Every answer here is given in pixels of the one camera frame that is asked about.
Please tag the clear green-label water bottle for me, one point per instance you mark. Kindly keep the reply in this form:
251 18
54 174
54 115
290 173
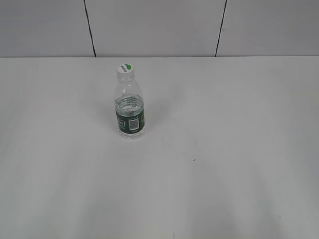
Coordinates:
129 105

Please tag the white green-logo bottle cap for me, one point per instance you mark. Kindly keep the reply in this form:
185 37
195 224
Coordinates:
125 69

